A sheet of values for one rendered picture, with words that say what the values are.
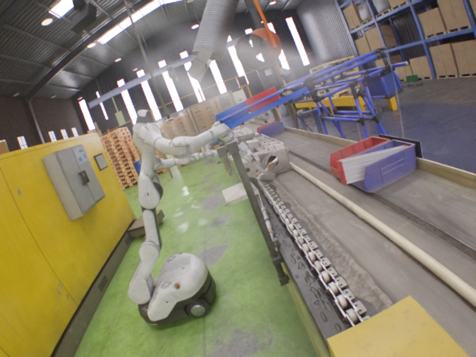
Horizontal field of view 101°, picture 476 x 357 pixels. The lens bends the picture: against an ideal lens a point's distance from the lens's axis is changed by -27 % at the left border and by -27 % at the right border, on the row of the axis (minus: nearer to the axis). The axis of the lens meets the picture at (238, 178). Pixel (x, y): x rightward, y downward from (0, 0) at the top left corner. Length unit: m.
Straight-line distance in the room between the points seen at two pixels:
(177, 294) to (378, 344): 1.60
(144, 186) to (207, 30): 7.85
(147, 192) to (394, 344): 1.64
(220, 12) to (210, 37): 0.96
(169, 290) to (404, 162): 1.68
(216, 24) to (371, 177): 8.44
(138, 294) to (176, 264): 0.41
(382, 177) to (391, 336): 0.89
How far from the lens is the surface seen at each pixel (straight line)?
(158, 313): 2.12
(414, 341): 0.58
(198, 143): 1.42
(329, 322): 0.74
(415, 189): 1.30
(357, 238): 1.04
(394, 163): 1.36
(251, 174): 1.86
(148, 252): 2.00
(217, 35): 9.23
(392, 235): 0.97
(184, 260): 2.28
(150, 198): 1.85
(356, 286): 0.86
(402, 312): 0.63
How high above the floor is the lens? 1.34
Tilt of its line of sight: 15 degrees down
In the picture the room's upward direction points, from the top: 21 degrees counter-clockwise
